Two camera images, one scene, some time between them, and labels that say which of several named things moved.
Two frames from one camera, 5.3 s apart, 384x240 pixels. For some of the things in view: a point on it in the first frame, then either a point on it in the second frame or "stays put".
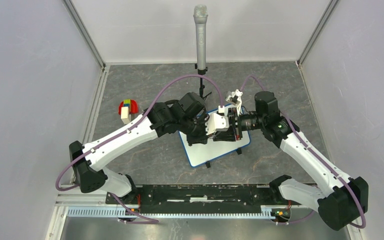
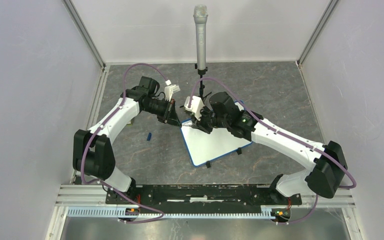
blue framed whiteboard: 199,154 stays put
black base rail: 202,197 stays put
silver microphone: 200,16 stays put
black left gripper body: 196,132 → 164,109
